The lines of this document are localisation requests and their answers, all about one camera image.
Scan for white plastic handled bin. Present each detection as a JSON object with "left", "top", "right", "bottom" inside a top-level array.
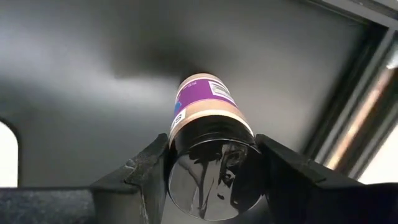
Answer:
[{"left": 0, "top": 120, "right": 19, "bottom": 187}]

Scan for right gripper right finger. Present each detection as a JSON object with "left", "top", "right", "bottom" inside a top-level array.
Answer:
[{"left": 255, "top": 134, "right": 364, "bottom": 224}]

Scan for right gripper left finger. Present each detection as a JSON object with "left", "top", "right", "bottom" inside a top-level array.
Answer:
[{"left": 90, "top": 133, "right": 170, "bottom": 224}]

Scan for purple-label black-capped spice bottle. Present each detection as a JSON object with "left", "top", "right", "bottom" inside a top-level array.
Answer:
[{"left": 167, "top": 73, "right": 267, "bottom": 222}]

